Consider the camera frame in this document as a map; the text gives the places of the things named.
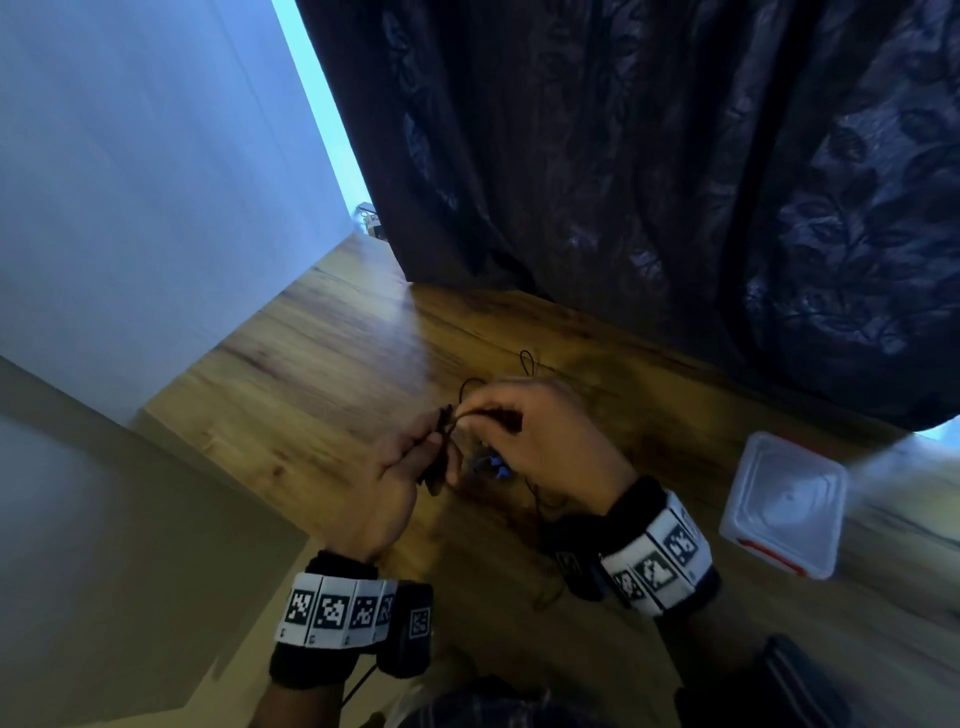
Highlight person's left hand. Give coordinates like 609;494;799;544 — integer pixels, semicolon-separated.
329;408;463;565

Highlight person's right hand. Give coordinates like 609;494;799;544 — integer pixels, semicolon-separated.
455;376;640;520

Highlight black earphones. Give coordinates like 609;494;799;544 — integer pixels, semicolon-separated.
419;348;543;498

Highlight clear plastic box red handle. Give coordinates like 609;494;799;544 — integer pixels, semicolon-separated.
718;431;850;581

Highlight person's left forearm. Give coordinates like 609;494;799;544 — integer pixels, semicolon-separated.
251;678;348;728

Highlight person's right forearm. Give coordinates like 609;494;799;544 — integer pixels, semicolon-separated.
659;592;775;708

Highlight left wristband with marker tags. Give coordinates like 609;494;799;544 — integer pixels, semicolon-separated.
268;551;399;691

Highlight wristband with marker tags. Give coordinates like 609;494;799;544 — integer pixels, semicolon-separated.
268;551;399;691
598;476;723;620

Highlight right wristband with marker tags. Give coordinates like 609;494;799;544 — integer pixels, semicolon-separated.
598;476;723;620

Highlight dark leaf-patterned curtain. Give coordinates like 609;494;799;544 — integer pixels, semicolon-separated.
296;0;960;434

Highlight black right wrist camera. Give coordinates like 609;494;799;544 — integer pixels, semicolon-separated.
543;513;613;604

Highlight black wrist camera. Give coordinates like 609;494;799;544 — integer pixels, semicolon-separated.
374;583;435;680
543;513;613;604

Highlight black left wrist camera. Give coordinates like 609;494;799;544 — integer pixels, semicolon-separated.
374;583;435;680

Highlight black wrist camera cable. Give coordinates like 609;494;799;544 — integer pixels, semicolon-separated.
341;663;384;708

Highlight white window frame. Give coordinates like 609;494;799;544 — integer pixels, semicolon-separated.
269;0;388;241

